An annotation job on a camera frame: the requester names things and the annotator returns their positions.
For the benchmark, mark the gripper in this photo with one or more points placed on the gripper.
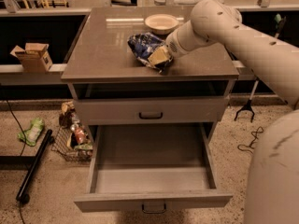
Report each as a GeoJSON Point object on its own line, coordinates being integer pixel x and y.
{"type": "Point", "coordinates": [172, 47]}

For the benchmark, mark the blue chip bag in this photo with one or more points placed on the blue chip bag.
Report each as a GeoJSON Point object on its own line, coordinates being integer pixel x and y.
{"type": "Point", "coordinates": [142, 46]}

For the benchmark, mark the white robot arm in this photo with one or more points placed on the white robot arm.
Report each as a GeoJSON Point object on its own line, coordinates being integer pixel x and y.
{"type": "Point", "coordinates": [272, 195]}

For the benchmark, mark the grey drawer cabinet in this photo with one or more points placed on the grey drawer cabinet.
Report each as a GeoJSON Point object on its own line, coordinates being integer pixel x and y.
{"type": "Point", "coordinates": [102, 67]}

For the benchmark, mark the closed middle drawer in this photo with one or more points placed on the closed middle drawer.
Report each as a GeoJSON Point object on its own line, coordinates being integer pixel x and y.
{"type": "Point", "coordinates": [143, 111]}

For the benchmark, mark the open bottom drawer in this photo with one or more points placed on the open bottom drawer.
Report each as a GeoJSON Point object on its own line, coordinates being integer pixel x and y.
{"type": "Point", "coordinates": [151, 168]}

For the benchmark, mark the white paper bowl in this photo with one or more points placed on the white paper bowl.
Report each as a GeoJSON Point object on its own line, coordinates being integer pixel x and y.
{"type": "Point", "coordinates": [161, 24]}

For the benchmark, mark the reacher grabber tool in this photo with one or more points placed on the reacher grabber tool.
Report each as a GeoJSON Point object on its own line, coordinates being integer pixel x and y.
{"type": "Point", "coordinates": [280, 22]}

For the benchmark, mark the cardboard box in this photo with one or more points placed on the cardboard box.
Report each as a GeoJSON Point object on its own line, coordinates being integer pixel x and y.
{"type": "Point", "coordinates": [34, 58]}

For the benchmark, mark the black left stand leg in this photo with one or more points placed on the black left stand leg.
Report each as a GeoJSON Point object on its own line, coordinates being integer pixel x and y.
{"type": "Point", "coordinates": [23, 196]}

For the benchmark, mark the wire basket with snacks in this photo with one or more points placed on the wire basket with snacks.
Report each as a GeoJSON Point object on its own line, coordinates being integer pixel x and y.
{"type": "Point", "coordinates": [72, 141]}

